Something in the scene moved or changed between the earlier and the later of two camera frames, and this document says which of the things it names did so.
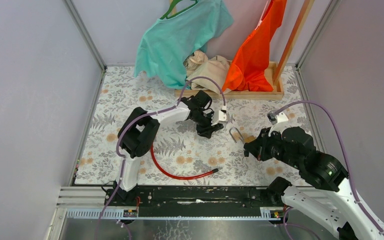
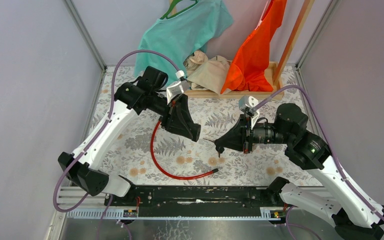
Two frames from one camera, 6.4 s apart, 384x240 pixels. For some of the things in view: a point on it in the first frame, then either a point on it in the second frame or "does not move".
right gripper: x=257 y=148 -> x=234 y=138
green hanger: x=173 y=5 does not move
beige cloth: x=197 y=64 does not move
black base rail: x=188 y=201 does not move
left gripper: x=206 y=130 -> x=177 y=118
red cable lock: x=179 y=177 does not move
